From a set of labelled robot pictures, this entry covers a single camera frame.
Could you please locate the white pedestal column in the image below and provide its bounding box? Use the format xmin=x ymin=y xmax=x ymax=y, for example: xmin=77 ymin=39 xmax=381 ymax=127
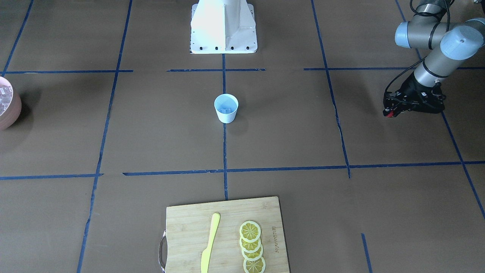
xmin=189 ymin=0 xmax=258 ymax=54

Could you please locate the light blue paper cup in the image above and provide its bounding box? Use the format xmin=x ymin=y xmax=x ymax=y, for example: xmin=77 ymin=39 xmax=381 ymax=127
xmin=214 ymin=94 xmax=239 ymax=123

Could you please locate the wooden cutting board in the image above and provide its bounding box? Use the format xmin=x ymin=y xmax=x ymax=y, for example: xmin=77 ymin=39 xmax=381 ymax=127
xmin=159 ymin=196 xmax=290 ymax=273

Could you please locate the yellow plastic knife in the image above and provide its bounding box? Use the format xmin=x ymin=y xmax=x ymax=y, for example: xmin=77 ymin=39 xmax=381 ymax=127
xmin=200 ymin=212 xmax=221 ymax=273

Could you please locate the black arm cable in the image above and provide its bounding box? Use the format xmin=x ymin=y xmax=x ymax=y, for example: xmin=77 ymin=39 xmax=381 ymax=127
xmin=384 ymin=0 xmax=451 ymax=95

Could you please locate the pink bowl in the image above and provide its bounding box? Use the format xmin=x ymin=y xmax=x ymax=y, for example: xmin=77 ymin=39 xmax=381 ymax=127
xmin=0 ymin=77 xmax=22 ymax=130

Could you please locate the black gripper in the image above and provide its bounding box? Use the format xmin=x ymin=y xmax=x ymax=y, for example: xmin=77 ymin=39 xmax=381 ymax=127
xmin=383 ymin=72 xmax=446 ymax=117

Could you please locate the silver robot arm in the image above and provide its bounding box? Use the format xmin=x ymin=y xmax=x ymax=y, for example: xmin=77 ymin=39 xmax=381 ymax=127
xmin=383 ymin=0 xmax=485 ymax=118

